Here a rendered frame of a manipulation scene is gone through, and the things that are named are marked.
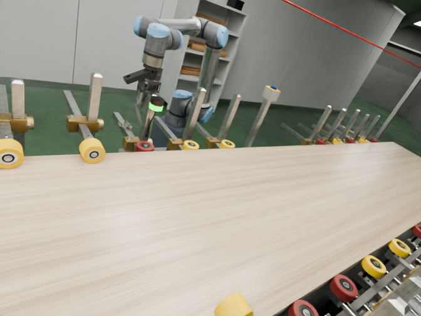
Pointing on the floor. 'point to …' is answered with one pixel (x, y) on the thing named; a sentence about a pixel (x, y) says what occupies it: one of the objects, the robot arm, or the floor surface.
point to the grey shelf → (172, 81)
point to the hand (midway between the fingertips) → (138, 105)
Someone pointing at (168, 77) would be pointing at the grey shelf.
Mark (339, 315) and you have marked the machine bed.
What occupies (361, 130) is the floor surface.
